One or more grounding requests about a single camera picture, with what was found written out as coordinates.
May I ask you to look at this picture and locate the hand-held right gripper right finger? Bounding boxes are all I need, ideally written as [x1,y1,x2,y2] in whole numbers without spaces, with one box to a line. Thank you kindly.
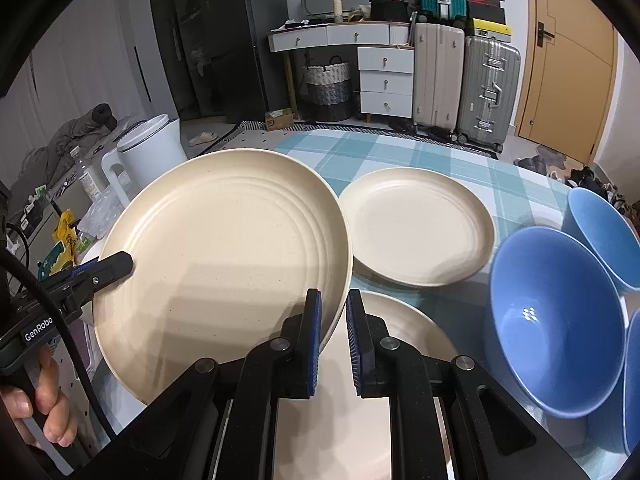
[346,289,591,480]

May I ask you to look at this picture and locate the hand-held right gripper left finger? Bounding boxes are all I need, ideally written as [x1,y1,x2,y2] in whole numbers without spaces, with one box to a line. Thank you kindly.
[112,288,322,480]

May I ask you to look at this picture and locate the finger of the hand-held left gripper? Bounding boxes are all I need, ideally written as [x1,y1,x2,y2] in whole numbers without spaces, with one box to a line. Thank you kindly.
[50,251,135,311]

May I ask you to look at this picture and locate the cream plate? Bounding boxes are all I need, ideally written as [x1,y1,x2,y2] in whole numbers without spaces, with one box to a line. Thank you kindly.
[338,167,497,288]
[272,287,461,480]
[92,151,352,406]

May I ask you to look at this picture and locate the blue bowl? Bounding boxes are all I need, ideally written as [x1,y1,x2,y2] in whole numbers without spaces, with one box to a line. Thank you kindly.
[489,226,628,418]
[564,187,640,296]
[621,310,640,456]

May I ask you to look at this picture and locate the person's left hand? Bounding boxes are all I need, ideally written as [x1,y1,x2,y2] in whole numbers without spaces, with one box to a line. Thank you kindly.
[0,347,79,449]

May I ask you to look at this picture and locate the yellow snack packet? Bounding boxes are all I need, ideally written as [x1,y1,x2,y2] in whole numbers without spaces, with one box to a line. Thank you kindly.
[52,210,81,261]

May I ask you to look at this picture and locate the clear plastic bottle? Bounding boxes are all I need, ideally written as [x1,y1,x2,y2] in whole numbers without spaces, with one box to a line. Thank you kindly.
[70,145,108,197]

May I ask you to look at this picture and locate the white kettle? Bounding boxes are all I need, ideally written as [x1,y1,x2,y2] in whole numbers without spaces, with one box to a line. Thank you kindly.
[102,114,187,196]

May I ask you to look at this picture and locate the grey clothes pile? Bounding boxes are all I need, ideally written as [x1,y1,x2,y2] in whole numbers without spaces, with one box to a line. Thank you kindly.
[15,103,118,201]

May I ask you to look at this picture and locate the teal checked tablecloth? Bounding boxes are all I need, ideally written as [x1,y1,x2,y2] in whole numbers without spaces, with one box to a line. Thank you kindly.
[90,127,636,480]

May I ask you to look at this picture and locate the dark glass cabinet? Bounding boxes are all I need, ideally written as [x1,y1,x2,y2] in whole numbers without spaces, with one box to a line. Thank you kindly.
[147,0,203,121]

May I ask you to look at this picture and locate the woven laundry basket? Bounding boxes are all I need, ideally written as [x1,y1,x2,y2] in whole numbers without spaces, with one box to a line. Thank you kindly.
[301,57,353,122]

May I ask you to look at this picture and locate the cluster of loose shoes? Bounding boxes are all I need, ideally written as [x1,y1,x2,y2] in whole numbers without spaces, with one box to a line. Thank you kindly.
[514,144,626,211]

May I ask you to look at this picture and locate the white drawer cabinet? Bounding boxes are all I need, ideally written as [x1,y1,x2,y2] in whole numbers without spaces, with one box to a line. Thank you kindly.
[356,45,416,122]

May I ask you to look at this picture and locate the dark refrigerator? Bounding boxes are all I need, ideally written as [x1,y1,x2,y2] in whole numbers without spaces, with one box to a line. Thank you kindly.
[197,0,296,123]

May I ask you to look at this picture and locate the beige suitcase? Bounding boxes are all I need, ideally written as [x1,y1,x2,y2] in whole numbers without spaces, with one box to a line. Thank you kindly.
[412,22,466,136]

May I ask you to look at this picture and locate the silver suitcase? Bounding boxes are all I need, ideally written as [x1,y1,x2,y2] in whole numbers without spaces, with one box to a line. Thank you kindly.
[457,35,522,153]

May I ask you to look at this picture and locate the white dressing desk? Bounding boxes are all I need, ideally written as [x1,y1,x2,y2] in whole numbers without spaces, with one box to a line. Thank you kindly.
[267,21,418,121]

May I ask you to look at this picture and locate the yellow box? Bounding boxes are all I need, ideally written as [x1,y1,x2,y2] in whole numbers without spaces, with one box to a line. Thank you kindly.
[465,17,514,44]

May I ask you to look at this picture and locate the wooden door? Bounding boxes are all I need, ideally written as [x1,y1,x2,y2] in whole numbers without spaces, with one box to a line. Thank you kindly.
[515,0,618,161]

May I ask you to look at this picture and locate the black cable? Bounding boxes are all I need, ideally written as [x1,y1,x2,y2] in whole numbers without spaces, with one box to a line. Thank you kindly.
[0,220,118,441]

